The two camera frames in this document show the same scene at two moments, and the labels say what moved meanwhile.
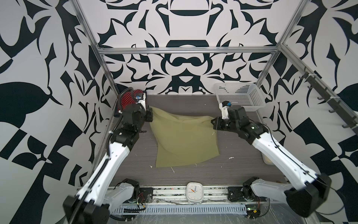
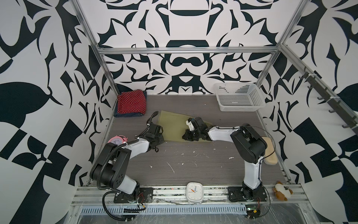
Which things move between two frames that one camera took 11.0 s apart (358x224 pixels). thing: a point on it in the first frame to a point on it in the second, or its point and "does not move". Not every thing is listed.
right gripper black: x=217 y=126 to x=188 y=136
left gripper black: x=149 y=114 to x=156 y=131
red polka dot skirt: x=127 y=97 does not move
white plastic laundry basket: x=247 y=94 does not move
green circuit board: x=252 y=211 does not move
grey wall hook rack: x=350 y=119 does not move
